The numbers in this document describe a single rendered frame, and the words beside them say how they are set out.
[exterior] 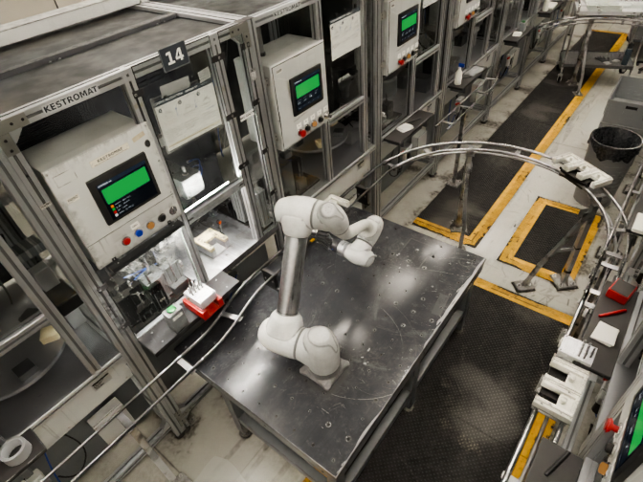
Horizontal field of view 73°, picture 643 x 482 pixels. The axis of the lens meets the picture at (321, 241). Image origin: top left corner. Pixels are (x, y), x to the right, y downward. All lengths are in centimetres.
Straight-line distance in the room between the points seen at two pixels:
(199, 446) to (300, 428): 99
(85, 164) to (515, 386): 259
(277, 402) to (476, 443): 122
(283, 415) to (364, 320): 64
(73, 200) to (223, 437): 171
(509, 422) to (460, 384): 33
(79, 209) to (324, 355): 114
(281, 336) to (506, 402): 152
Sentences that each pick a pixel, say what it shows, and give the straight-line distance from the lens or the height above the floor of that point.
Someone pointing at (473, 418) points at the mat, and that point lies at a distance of 289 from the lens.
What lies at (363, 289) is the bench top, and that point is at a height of 68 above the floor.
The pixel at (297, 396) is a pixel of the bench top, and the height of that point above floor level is 68.
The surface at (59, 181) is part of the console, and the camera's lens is 176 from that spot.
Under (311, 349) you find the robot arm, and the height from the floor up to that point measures 92.
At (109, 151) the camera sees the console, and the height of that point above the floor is 179.
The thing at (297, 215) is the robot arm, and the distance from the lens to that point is 189.
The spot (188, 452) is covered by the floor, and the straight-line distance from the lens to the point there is 294.
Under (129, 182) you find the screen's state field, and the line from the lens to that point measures 186.
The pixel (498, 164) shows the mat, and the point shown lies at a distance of 486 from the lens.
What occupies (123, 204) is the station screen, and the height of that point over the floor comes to 159.
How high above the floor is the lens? 256
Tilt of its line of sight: 42 degrees down
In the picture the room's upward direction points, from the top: 6 degrees counter-clockwise
